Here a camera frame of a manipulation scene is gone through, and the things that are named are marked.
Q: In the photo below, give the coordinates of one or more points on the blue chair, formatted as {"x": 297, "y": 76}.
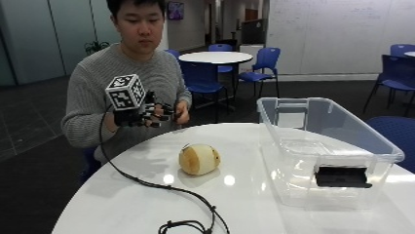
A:
{"x": 401, "y": 49}
{"x": 398, "y": 73}
{"x": 221, "y": 48}
{"x": 173, "y": 53}
{"x": 201, "y": 78}
{"x": 264, "y": 63}

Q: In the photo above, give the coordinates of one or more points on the person in grey sweater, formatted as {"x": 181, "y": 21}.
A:
{"x": 99, "y": 78}

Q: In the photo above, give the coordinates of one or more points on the green potted plant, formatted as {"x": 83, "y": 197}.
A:
{"x": 96, "y": 46}

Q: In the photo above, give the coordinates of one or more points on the round white table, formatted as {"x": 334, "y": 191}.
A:
{"x": 216, "y": 57}
{"x": 410, "y": 54}

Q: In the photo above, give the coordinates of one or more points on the dark cabinet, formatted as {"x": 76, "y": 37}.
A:
{"x": 253, "y": 31}

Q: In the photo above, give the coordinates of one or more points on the white cabinet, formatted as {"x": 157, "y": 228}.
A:
{"x": 250, "y": 57}

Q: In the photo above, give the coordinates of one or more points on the clear plastic storage bin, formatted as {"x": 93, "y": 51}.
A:
{"x": 302, "y": 143}

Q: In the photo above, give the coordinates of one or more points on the purple wall picture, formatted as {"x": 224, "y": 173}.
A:
{"x": 176, "y": 10}

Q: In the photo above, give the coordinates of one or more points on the white marker cube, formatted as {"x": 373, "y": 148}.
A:
{"x": 125, "y": 92}

